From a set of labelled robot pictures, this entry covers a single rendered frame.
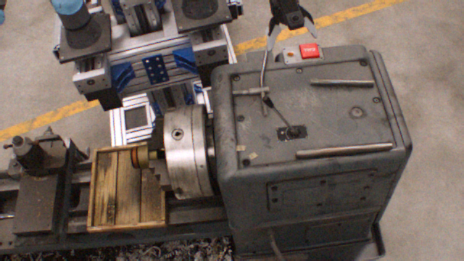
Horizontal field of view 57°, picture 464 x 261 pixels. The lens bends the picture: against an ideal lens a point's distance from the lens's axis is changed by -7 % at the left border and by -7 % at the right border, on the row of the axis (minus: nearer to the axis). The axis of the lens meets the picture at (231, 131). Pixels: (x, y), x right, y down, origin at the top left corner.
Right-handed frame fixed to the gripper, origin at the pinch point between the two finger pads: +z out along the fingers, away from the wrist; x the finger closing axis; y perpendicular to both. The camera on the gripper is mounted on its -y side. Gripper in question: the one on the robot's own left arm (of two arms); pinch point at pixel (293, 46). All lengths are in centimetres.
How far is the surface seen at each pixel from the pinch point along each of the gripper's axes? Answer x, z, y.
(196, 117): 33.6, 17.0, 1.5
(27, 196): 105, 40, 13
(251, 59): 10.2, 12.0, 16.6
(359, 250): -15, 94, -19
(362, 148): -9.3, 20.7, -27.8
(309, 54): -8.4, 12.5, 11.0
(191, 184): 41, 31, -12
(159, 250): 67, 86, 6
